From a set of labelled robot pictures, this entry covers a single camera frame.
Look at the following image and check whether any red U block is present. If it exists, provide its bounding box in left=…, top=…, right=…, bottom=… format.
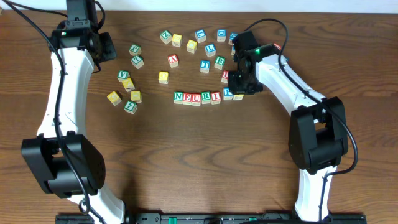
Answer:
left=221, top=70, right=229, bottom=83

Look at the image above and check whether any blue P block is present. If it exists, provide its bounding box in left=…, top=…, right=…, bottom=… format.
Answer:
left=223, top=87, right=234, bottom=100

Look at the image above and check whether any red I block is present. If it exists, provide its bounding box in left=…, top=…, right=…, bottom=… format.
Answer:
left=211, top=91, right=221, bottom=105

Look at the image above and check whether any green R block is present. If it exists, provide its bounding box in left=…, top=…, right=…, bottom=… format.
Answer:
left=201, top=91, right=211, bottom=105

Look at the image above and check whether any red Q block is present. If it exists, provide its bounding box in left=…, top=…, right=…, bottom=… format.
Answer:
left=191, top=93, right=201, bottom=106

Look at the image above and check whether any red E block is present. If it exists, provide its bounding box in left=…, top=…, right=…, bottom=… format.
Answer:
left=182, top=93, right=192, bottom=105

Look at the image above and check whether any green N block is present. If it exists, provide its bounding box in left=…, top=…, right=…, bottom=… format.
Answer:
left=174, top=91, right=183, bottom=104

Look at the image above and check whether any yellow O block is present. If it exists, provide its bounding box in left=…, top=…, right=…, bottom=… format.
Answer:
left=158, top=71, right=169, bottom=84

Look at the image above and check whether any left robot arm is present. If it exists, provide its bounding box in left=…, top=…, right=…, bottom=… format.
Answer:
left=21, top=29, right=132, bottom=223

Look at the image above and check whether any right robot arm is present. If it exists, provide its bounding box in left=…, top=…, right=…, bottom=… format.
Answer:
left=228, top=44, right=348, bottom=222

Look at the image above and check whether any green B block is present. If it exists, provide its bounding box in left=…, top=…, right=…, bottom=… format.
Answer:
left=215, top=56, right=226, bottom=70

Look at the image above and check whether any green J block left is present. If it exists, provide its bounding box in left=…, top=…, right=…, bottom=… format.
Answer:
left=129, top=44, right=142, bottom=56

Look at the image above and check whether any green V block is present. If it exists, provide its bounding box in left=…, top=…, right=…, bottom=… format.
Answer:
left=117, top=70, right=130, bottom=82

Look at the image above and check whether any green 7 block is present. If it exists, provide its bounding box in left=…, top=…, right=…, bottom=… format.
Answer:
left=131, top=55, right=144, bottom=69

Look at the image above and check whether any blue T block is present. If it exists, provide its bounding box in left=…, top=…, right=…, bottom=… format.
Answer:
left=200, top=60, right=210, bottom=73

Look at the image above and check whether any yellow block beside V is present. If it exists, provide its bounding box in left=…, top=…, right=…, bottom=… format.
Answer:
left=122, top=78, right=136, bottom=92

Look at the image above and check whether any blue L block middle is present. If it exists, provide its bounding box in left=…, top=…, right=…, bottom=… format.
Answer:
left=205, top=44, right=216, bottom=57

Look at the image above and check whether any blue l block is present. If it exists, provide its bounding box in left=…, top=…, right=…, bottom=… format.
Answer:
left=205, top=44, right=216, bottom=57
left=195, top=29, right=206, bottom=43

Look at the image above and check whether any blue tilted D block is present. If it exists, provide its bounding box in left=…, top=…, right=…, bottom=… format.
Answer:
left=228, top=32, right=238, bottom=45

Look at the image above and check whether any red M block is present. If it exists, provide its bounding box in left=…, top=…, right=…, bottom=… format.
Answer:
left=274, top=43, right=282, bottom=50

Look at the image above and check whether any yellow C block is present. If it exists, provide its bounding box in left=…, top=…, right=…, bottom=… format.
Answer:
left=107, top=91, right=122, bottom=106

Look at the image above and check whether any yellow block second row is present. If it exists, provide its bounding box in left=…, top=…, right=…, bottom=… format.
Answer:
left=186, top=40, right=198, bottom=54

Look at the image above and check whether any blue L block top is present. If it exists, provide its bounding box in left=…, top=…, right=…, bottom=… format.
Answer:
left=195, top=29, right=206, bottom=43

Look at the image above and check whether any green Z block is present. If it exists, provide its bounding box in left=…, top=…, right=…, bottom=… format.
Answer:
left=160, top=30, right=172, bottom=44

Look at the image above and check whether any green 4 block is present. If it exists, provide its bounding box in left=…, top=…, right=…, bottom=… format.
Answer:
left=124, top=101, right=137, bottom=114

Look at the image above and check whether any red A block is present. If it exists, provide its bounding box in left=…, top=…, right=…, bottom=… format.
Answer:
left=167, top=54, right=179, bottom=68

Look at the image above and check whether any yellow block top row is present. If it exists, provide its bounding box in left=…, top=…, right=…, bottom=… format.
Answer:
left=172, top=34, right=182, bottom=47

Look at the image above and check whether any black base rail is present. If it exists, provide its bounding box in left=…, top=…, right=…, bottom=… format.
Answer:
left=55, top=212, right=367, bottom=224

